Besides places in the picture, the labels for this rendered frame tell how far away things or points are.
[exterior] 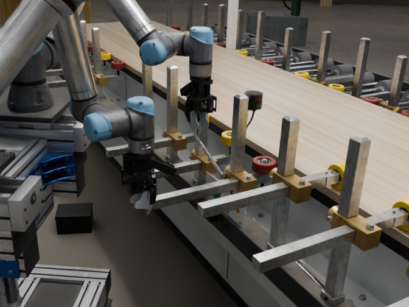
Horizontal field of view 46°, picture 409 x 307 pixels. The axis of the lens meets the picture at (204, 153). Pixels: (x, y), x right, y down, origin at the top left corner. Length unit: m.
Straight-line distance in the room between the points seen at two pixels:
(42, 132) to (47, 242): 1.26
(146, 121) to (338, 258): 0.62
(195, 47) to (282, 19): 6.76
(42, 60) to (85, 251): 1.35
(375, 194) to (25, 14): 1.07
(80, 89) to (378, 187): 0.94
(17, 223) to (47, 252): 1.53
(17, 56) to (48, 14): 0.11
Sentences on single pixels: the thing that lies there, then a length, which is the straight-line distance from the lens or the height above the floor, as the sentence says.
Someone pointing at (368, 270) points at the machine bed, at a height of 0.69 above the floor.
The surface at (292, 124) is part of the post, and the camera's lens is 1.35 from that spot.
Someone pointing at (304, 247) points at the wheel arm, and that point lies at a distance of 1.13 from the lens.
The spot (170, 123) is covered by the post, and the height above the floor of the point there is 0.87.
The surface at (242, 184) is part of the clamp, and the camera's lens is 1.58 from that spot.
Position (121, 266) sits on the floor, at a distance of 2.64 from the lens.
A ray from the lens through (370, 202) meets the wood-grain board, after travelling 1.49.
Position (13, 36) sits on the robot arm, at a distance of 1.13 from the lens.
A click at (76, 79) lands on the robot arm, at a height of 1.23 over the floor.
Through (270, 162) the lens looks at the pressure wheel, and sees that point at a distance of 1.63.
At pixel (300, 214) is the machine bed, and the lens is 1.75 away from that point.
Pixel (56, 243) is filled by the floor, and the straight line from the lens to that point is 2.87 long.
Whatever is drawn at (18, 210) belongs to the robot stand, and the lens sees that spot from 1.27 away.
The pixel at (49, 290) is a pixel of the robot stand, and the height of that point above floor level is 0.21.
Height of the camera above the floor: 1.59
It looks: 24 degrees down
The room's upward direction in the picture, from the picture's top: 2 degrees clockwise
